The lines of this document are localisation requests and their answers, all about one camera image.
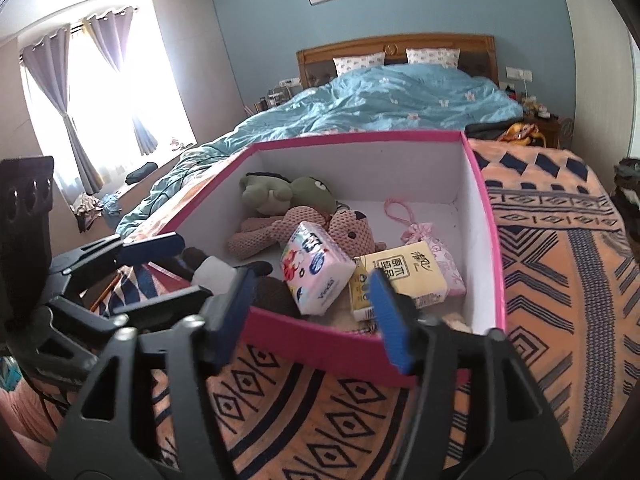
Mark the green plush toy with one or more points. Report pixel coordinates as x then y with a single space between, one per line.
310 192

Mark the patterned cloth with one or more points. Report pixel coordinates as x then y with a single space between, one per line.
86 212

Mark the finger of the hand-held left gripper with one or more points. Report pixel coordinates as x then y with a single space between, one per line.
150 310
150 250

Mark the person's left forearm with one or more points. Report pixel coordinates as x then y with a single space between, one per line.
25 420

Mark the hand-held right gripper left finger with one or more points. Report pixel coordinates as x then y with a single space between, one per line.
235 320

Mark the pink cardboard box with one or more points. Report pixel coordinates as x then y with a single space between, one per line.
325 350

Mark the small pink ornament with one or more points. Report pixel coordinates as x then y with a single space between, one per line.
181 143

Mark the beige tissue pack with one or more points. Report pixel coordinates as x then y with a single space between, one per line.
410 270

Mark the blue floral duvet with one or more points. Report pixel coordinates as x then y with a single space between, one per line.
390 95

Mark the white wall socket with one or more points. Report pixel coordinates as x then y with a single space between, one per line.
290 81
519 73

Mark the white and brown plush dog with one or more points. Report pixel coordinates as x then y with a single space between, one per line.
275 295

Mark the orange patterned blanket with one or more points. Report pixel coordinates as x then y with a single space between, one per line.
550 270

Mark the yellow patterned bag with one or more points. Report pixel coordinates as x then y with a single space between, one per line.
522 134

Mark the floral tissue pack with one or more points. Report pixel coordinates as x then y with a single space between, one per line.
315 270

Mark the wooden headboard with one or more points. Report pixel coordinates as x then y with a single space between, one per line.
390 45

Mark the pink knitted plush bear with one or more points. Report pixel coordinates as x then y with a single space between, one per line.
350 232

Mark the bedside table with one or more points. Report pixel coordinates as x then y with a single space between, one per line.
272 102
550 127

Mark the blue cloth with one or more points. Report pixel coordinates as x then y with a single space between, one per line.
111 203

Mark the beige window ledge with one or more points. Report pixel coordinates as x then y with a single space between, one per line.
160 160

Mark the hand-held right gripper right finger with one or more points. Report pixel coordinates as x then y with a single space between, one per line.
392 325

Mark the beige wardrobe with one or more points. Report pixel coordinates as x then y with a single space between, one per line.
590 60

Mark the white floral pillow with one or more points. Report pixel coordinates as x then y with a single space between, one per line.
359 65
433 57

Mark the purple curtain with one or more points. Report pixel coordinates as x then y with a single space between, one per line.
50 90
120 60

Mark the black pouch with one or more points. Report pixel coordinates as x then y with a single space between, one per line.
141 172

